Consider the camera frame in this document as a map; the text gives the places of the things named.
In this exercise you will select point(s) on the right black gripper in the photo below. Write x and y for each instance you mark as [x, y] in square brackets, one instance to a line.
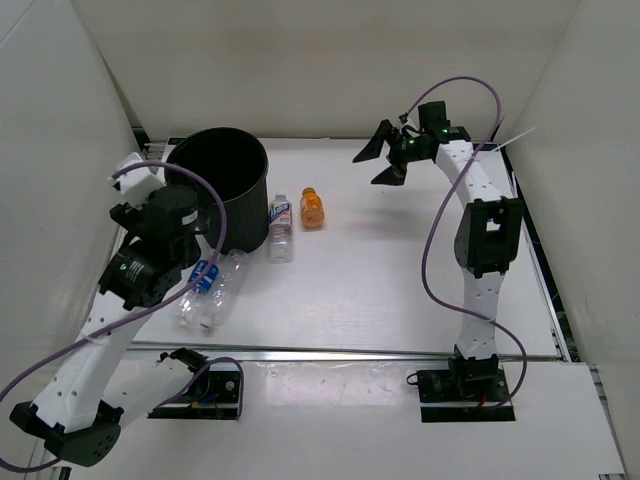
[396, 173]

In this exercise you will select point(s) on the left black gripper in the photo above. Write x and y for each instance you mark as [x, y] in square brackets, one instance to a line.
[132, 219]

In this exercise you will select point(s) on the clear crushed plastic bottle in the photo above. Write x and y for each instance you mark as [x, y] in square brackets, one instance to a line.
[220, 300]

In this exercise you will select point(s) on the small orange bottle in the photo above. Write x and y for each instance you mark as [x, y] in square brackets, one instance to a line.
[312, 210]

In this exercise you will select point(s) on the clear bottle white blue label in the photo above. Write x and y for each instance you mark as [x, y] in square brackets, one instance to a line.
[280, 235]

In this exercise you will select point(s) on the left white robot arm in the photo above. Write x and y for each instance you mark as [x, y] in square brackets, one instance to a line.
[79, 415]

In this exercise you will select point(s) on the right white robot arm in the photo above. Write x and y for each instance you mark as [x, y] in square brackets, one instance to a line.
[485, 244]

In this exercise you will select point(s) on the black plastic bin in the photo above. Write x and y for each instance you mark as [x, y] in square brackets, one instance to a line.
[235, 164]

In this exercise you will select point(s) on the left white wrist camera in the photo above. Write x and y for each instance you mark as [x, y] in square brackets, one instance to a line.
[137, 185]

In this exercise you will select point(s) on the aluminium rail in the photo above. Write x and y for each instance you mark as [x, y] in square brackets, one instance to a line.
[245, 353]

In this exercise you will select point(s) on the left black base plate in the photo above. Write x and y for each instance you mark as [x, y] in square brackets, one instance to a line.
[217, 394]

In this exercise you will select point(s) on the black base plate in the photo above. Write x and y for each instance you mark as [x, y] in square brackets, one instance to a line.
[445, 398]
[217, 394]

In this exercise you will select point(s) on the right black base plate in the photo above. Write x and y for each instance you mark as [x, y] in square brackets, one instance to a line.
[445, 398]

